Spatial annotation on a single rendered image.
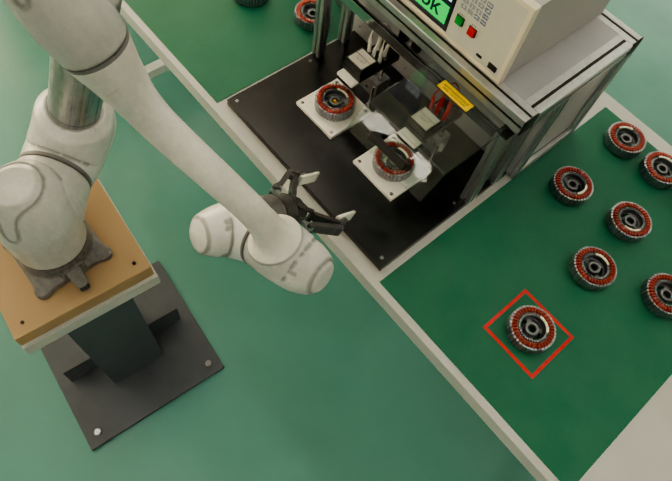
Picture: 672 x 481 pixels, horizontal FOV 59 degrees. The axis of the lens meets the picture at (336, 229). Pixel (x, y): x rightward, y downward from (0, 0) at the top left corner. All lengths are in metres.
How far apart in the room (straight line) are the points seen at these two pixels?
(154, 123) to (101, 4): 0.19
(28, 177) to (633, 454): 1.39
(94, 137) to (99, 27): 0.52
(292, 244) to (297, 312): 1.17
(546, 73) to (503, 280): 0.50
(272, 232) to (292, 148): 0.61
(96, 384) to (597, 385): 1.53
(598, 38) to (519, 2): 0.38
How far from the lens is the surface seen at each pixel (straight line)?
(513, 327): 1.46
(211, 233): 1.12
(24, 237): 1.29
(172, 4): 1.99
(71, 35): 0.82
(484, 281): 1.52
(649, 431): 1.58
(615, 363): 1.58
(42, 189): 1.26
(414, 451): 2.13
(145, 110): 0.92
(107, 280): 1.42
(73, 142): 1.31
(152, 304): 2.22
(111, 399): 2.15
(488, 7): 1.31
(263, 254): 1.04
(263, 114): 1.65
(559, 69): 1.47
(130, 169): 2.53
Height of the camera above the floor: 2.06
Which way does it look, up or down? 61 degrees down
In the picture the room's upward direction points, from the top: 13 degrees clockwise
